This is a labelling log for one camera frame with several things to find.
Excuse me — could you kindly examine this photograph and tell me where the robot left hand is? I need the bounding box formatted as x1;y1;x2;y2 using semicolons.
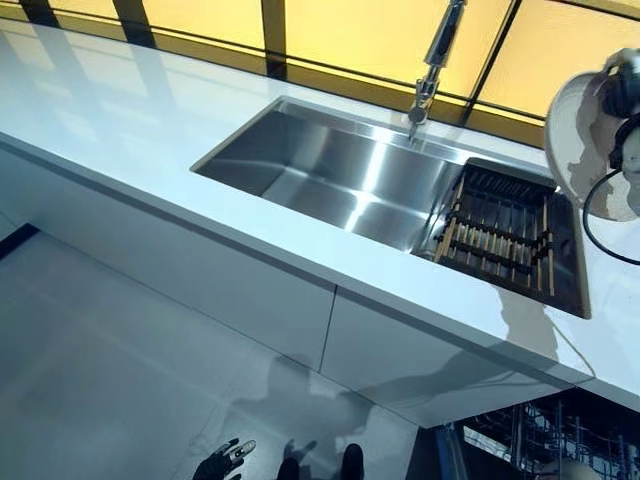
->
192;437;258;480

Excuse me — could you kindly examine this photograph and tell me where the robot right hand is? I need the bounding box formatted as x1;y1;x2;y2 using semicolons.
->
601;49;640;174

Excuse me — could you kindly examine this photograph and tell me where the built-in dishwasher with open door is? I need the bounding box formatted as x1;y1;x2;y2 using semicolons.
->
413;385;640;480

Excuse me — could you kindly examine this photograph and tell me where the black dish drying rack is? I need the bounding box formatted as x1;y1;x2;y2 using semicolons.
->
432;156;560;297

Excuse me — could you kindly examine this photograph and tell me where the chrome pull-down kitchen faucet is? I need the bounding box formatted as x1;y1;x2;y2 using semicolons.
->
407;0;470;147

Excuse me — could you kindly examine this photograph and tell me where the white glossy cabinet door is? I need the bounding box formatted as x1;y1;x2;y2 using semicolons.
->
0;130;337;375
317;284;596;429

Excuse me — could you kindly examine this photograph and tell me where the stainless steel sink basin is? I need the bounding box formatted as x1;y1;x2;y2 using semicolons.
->
188;94;593;320

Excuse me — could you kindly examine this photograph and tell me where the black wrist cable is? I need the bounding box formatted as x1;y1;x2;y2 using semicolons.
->
581;163;640;267

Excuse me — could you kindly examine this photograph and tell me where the dishwasher wire rack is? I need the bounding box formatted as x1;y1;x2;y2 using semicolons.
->
462;398;640;480

